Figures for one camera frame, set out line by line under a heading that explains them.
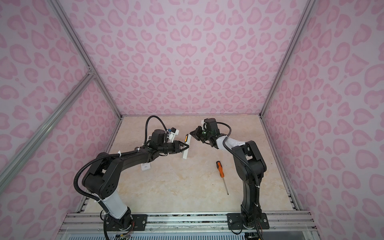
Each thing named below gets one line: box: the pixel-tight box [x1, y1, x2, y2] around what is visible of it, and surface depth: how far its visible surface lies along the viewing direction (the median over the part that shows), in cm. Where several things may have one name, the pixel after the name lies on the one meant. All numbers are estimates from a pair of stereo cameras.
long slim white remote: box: [183, 134, 192, 160], surface depth 87 cm
